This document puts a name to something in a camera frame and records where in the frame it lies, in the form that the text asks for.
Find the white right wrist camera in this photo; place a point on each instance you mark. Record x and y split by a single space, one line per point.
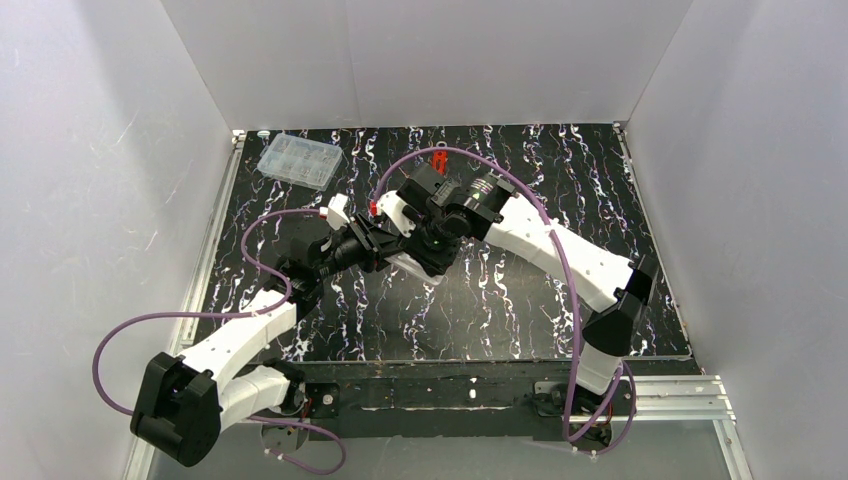
391 206

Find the white remote control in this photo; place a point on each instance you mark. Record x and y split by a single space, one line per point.
411 266

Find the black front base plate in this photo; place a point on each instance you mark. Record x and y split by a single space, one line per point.
429 399

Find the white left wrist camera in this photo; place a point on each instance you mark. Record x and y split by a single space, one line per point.
334 213

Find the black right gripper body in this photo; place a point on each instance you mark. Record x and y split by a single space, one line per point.
424 248

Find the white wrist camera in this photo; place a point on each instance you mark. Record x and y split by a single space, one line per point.
334 213
391 206

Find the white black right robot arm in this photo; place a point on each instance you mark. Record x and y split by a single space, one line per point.
434 215

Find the red handled adjustable wrench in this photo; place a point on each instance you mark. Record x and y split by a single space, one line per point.
440 157

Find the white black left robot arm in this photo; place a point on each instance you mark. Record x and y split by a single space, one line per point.
188 399

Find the clear plastic screw box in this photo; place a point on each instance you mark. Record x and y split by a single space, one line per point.
300 161

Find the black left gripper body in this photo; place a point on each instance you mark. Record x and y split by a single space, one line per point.
366 238

